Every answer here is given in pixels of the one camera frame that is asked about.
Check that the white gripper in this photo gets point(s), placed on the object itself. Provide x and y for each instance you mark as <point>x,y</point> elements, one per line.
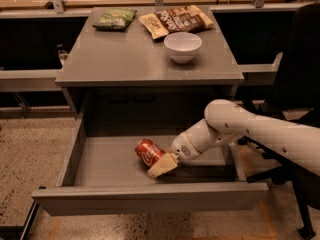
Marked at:
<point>181,147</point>

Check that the red coke can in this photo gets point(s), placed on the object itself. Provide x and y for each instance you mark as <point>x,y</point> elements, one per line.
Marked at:
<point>148,152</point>

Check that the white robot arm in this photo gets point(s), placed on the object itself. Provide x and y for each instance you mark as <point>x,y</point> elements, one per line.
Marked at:
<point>224,121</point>

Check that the open grey top drawer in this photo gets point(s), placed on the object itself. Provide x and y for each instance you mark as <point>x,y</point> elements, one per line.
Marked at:
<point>102,174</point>

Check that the grey drawer cabinet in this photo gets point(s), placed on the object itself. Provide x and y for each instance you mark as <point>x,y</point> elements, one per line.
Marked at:
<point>125,84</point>

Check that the white bowl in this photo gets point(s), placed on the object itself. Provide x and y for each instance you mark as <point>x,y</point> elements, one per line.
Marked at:
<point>182,47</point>

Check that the black office chair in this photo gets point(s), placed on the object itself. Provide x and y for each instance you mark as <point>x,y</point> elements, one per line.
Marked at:
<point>295,97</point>

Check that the brown snack bag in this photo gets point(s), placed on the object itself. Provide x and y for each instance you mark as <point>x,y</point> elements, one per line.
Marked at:
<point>190,19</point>

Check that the green chip bag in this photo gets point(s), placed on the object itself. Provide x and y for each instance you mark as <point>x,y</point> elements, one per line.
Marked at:
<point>115,19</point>

